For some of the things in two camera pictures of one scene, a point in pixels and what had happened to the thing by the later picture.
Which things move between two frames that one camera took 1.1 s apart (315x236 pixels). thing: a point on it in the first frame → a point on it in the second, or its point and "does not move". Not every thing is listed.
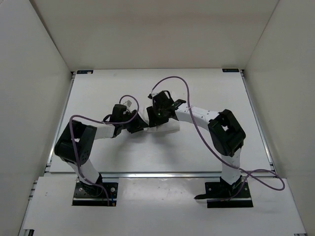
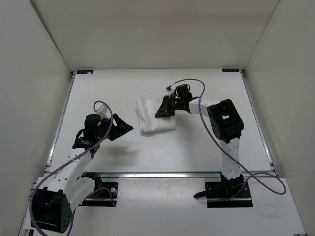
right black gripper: x=153 y=120 → x=165 y=110
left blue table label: x=84 y=72 does not move
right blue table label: x=230 y=70 does not move
